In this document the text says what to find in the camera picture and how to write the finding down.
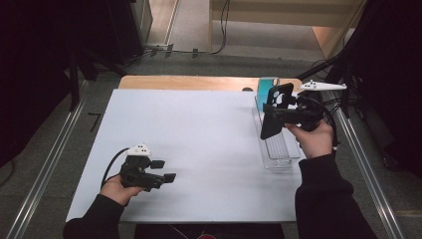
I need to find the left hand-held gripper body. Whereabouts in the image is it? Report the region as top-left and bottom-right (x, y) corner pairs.
(118, 143), (166, 193)

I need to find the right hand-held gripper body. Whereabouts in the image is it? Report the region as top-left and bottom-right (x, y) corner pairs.
(282, 80), (347, 132)

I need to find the black phone case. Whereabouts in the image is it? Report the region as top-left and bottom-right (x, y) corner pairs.
(259, 83), (296, 140)

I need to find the iridescent phone case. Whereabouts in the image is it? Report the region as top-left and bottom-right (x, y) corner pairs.
(258, 77), (281, 113)

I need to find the clear plastic tray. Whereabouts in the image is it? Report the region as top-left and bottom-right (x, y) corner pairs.
(252, 94), (303, 170)

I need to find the person's left hand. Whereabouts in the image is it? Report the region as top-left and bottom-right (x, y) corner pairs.
(100, 173), (145, 207)

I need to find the person's right hand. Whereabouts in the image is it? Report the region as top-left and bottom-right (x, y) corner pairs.
(285, 119), (334, 160)

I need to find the black tripod stand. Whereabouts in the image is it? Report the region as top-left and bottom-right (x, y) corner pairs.
(296, 0), (370, 119)

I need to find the wooden table edge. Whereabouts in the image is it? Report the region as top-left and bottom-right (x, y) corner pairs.
(117, 75), (304, 94)

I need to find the light wooden furniture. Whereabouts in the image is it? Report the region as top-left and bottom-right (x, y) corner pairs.
(208, 0), (367, 60)

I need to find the dark curtain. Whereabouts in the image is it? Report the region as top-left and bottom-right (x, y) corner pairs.
(0, 0), (110, 168)
(351, 0), (422, 178)

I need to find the black metal stand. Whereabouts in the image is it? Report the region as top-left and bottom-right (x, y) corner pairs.
(67, 48), (127, 113)

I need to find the dark cabinet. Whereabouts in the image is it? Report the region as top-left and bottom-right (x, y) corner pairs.
(105, 0), (147, 66)

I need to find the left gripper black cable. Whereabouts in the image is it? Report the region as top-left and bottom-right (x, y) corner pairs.
(101, 147), (131, 189)

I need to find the aluminium floor rail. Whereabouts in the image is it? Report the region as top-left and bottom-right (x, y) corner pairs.
(326, 90), (406, 239)
(5, 98), (88, 239)

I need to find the black floor cable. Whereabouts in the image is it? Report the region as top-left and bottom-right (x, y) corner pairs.
(142, 0), (232, 57)

